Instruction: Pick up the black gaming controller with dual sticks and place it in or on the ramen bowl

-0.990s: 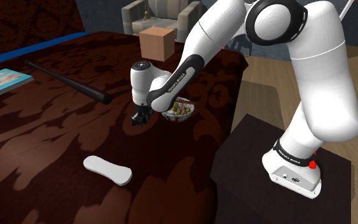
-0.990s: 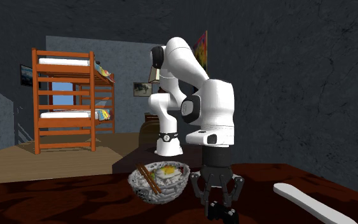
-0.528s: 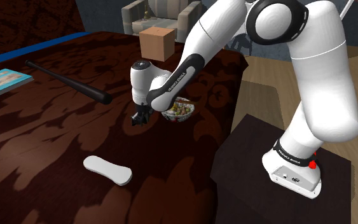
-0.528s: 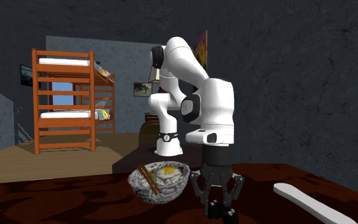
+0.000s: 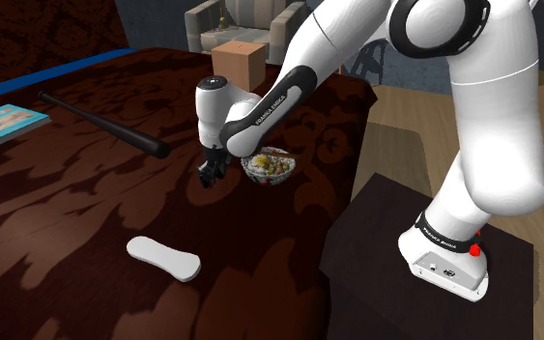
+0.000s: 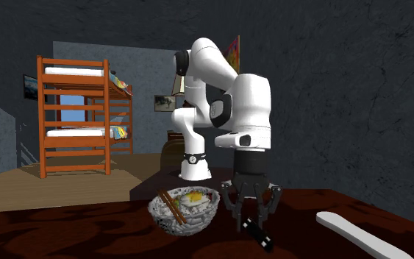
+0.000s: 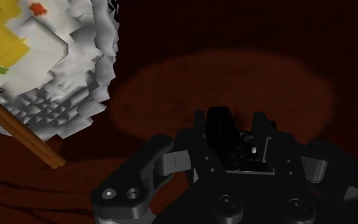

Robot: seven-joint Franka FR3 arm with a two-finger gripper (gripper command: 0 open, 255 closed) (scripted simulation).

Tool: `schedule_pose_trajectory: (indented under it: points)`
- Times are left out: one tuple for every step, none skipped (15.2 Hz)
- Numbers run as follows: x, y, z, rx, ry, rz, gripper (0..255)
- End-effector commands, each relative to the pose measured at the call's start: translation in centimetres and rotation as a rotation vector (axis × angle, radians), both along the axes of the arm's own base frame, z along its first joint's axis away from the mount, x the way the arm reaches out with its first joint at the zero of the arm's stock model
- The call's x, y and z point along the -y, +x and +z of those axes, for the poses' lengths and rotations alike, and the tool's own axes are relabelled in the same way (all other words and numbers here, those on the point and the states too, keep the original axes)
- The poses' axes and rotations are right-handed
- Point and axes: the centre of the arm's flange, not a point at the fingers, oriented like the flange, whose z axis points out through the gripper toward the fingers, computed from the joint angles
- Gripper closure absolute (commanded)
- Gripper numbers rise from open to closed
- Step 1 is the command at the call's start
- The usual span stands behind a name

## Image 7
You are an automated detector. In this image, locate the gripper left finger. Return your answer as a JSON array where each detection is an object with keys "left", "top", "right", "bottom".
[{"left": 90, "top": 110, "right": 226, "bottom": 224}]

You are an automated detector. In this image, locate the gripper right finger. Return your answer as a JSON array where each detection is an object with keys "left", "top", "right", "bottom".
[{"left": 252, "top": 111, "right": 358, "bottom": 224}]

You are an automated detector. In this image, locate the brown wooden stick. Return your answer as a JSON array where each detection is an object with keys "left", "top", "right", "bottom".
[{"left": 0, "top": 90, "right": 67, "bottom": 170}]

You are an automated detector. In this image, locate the white jagged round object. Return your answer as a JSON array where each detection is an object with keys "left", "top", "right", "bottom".
[{"left": 0, "top": 0, "right": 120, "bottom": 143}]

